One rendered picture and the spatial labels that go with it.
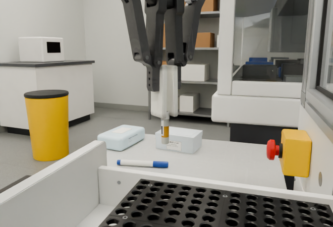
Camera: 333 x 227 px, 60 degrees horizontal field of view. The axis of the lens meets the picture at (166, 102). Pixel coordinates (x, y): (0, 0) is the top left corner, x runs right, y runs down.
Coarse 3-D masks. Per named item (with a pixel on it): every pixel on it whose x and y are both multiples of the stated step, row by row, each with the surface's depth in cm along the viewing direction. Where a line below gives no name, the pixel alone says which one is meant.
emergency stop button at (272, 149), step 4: (272, 140) 56; (268, 144) 55; (272, 144) 55; (268, 148) 55; (272, 148) 54; (276, 148) 55; (268, 152) 55; (272, 152) 54; (276, 152) 55; (268, 156) 55; (272, 156) 55
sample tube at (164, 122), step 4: (168, 112) 40; (168, 116) 40; (164, 120) 40; (168, 120) 40; (164, 124) 40; (168, 124) 40; (164, 128) 40; (168, 128) 40; (164, 132) 40; (168, 132) 41; (164, 136) 40; (168, 136) 41; (164, 140) 40; (168, 140) 41
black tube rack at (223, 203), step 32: (160, 192) 34; (192, 192) 34; (224, 192) 34; (128, 224) 29; (160, 224) 28; (192, 224) 29; (224, 224) 28; (256, 224) 28; (288, 224) 29; (320, 224) 28
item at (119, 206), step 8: (136, 184) 36; (144, 184) 36; (128, 192) 34; (136, 192) 35; (144, 192) 34; (128, 200) 33; (136, 200) 33; (120, 208) 31; (128, 208) 31; (112, 216) 29; (120, 216) 29; (104, 224) 28
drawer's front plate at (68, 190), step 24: (96, 144) 43; (48, 168) 34; (72, 168) 37; (96, 168) 43; (24, 192) 29; (48, 192) 33; (72, 192) 37; (96, 192) 43; (0, 216) 27; (24, 216) 29; (48, 216) 33; (72, 216) 38
